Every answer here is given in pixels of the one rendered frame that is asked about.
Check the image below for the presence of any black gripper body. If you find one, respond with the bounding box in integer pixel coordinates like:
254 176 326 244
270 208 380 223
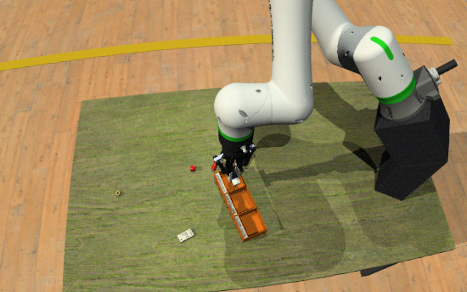
221 146 246 160

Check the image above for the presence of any white domino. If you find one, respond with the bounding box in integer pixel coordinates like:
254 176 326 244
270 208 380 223
177 229 194 243

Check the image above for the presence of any orange three-compartment bin rack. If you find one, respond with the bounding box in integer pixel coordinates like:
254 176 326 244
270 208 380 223
214 171 267 242

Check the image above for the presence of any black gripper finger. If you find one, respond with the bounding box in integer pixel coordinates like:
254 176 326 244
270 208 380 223
235 143 256 178
213 154 235 182

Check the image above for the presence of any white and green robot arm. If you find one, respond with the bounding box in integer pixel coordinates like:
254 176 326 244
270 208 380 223
214 0 458 154

